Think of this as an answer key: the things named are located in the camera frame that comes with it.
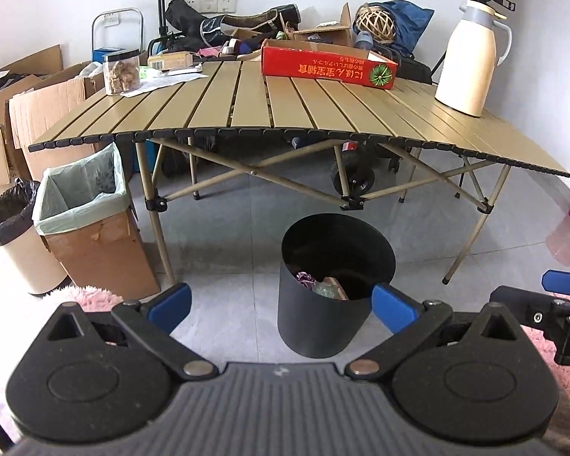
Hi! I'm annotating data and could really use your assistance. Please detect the black round trash bin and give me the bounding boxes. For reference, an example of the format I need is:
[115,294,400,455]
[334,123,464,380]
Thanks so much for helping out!
[278,213,396,358]

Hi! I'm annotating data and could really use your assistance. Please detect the pink fluffy rug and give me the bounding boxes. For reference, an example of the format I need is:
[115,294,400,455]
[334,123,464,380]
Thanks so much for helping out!
[51,284,570,452]

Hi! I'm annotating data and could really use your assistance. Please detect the cardboard box green liner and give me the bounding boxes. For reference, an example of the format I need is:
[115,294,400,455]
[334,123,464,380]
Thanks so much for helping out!
[33,143,159,299]

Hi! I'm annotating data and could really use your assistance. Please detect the black cart wheel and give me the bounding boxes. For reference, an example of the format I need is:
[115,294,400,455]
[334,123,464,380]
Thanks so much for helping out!
[340,151,375,196]

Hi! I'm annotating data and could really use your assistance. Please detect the beige bin black liner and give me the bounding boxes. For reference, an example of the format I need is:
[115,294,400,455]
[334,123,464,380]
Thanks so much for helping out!
[0,179,72,296]

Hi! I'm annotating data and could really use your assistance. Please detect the white thermos jug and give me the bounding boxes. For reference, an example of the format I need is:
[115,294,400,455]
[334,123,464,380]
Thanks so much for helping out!
[435,0,516,117]

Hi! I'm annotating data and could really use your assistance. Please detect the printed paper leaflet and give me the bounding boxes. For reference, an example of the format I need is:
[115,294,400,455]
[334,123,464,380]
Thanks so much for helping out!
[121,65,209,98]

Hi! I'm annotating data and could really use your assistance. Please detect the left cardboard boxes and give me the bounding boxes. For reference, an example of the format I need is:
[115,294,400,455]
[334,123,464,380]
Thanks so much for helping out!
[0,45,104,195]

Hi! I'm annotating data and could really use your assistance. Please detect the clear jar black lid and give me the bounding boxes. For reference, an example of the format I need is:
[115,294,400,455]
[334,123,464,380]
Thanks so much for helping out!
[103,49,141,96]

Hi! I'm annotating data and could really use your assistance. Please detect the yellow cardboard medicine box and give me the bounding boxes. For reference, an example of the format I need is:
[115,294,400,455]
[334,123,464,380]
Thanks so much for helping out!
[147,52,194,71]

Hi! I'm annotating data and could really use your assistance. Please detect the black hand trolley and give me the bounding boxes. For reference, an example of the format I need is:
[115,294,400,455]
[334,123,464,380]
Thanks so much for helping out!
[147,0,181,57]

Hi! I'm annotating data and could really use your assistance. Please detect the red cardboard box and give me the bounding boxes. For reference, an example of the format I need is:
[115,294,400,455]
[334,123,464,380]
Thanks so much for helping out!
[260,40,397,90]

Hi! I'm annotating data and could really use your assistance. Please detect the brown open cardboard box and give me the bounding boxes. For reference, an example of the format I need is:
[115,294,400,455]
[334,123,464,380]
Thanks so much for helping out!
[291,3,353,48]

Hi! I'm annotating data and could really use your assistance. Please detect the blue fabric bag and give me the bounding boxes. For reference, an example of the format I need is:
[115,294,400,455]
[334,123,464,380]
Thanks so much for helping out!
[369,0,434,58]

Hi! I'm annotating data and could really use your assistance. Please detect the woven rattan ball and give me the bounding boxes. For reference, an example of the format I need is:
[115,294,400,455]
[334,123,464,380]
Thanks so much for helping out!
[354,3,396,44]

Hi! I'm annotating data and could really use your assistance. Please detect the tan folding table frame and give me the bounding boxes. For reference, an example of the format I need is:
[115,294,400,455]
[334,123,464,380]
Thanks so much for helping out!
[131,138,486,288]

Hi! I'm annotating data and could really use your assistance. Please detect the black camera tripod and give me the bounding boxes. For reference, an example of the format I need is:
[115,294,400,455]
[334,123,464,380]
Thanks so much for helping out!
[430,51,447,80]

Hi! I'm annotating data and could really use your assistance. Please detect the white wall socket strip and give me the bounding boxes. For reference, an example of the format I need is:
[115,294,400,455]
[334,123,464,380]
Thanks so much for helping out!
[185,0,238,13]

